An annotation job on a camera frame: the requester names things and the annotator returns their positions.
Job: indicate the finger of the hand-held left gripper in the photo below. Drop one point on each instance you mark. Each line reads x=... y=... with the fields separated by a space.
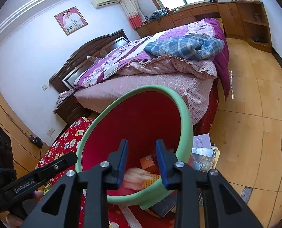
x=57 y=167

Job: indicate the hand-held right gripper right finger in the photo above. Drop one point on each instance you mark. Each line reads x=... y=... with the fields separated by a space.
x=163 y=166

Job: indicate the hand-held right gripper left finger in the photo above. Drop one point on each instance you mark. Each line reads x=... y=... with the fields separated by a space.
x=120 y=166

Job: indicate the orange cardboard box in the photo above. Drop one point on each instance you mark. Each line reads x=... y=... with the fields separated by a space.
x=148 y=162

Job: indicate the yellow foam fruit net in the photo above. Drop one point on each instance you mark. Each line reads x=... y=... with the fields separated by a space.
x=151 y=180

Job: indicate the white tissue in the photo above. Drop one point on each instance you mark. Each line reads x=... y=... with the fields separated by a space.
x=136 y=177

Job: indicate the green rimmed red trash bin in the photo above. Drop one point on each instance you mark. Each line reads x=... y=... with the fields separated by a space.
x=136 y=118

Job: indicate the person's left hand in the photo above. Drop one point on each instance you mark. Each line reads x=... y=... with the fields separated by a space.
x=38 y=195

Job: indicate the red flower printed blanket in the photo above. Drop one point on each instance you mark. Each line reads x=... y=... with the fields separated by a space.
x=67 y=137

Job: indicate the black hanging charger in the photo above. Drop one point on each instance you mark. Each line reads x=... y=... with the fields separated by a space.
x=36 y=141

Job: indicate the glossy magazine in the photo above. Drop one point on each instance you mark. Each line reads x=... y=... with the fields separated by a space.
x=203 y=159

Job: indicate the dark book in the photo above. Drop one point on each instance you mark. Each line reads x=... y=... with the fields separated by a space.
x=163 y=207

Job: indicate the white printed paper sheet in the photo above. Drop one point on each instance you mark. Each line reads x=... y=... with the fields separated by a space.
x=202 y=141

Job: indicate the dark wooden nightstand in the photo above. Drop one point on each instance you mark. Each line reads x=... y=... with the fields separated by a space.
x=69 y=110

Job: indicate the pink clothes pile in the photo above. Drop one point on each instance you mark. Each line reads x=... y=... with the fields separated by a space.
x=63 y=96

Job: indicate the dark wooden bed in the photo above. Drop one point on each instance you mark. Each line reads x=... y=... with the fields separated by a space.
x=131 y=85

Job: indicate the light wooden wardrobe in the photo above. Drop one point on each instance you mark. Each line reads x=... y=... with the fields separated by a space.
x=3 y=104

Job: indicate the purple patchwork quilt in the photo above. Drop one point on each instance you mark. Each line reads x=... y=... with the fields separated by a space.
x=112 y=61

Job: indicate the blue plaid cloth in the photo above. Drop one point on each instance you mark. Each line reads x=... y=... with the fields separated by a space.
x=174 y=46

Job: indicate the blue grey clothes pile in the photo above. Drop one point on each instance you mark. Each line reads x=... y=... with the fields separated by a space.
x=160 y=14

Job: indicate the black device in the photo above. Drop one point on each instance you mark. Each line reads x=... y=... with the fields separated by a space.
x=258 y=39

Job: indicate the floral curtain with red hem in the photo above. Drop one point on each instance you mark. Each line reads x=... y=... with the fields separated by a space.
x=131 y=7

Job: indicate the long wooden window cabinet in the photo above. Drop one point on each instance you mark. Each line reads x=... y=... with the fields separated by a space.
x=228 y=16

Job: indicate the white air conditioner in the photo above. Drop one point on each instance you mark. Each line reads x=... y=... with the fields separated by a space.
x=105 y=2

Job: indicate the white wall socket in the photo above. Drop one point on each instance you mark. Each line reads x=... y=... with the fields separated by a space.
x=51 y=131

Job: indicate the white wall switch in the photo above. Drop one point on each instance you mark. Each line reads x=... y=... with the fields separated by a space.
x=44 y=87

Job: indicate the framed wall photo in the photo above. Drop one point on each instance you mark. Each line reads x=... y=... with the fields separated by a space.
x=71 y=20

